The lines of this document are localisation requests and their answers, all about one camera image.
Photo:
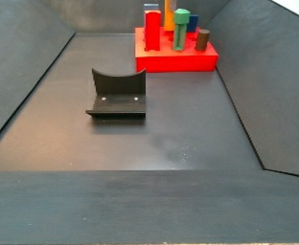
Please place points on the green hexagonal peg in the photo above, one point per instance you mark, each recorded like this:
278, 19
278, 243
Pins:
180, 21

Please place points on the dark blue block peg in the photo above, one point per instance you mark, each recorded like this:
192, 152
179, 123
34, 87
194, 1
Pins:
191, 26

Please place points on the light blue peg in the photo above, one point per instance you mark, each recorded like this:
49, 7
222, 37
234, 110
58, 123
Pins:
151, 7

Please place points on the red rectangular peg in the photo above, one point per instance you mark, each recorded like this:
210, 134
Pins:
152, 18

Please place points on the yellow oval peg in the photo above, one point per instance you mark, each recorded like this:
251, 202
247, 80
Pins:
169, 5

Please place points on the red peg board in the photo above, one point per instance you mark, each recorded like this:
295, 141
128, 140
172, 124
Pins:
167, 60

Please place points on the brown cylindrical peg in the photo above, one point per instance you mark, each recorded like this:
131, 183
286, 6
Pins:
202, 40

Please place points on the black curved holder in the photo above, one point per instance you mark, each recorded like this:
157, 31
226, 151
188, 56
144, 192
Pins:
120, 95

